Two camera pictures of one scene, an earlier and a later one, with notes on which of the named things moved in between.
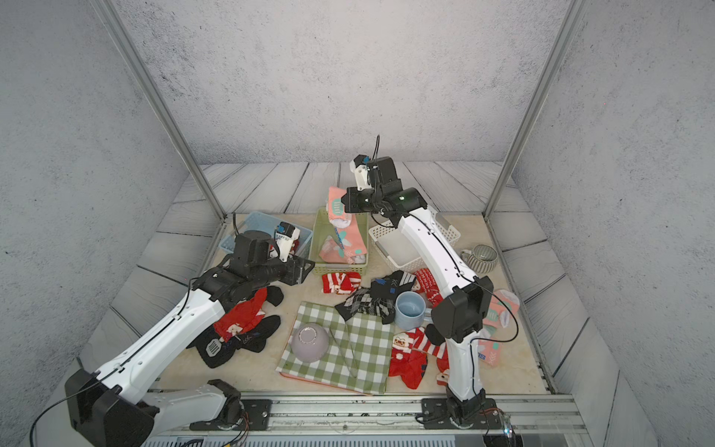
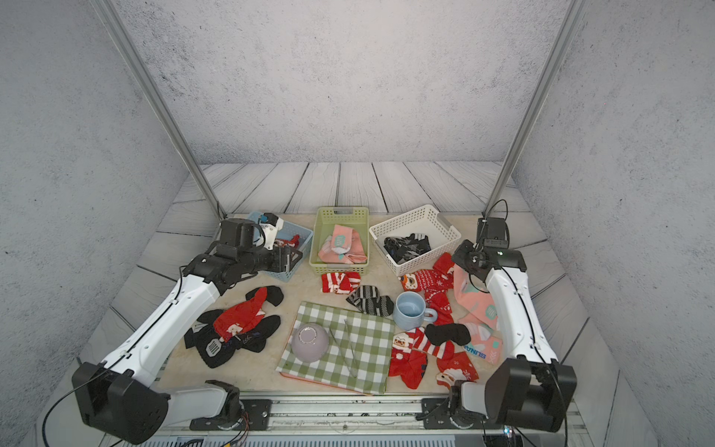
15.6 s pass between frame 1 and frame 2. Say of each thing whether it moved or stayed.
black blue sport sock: moved
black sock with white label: stayed
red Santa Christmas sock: stayed
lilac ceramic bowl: stayed
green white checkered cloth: stayed
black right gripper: moved
